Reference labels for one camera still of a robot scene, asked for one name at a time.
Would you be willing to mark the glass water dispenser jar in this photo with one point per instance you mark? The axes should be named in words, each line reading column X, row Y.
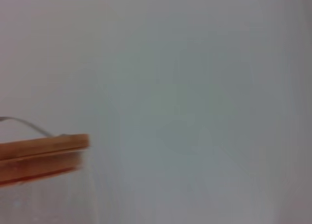
column 48, row 199

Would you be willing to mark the wooden jar lid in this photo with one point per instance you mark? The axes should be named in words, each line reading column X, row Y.
column 44, row 153

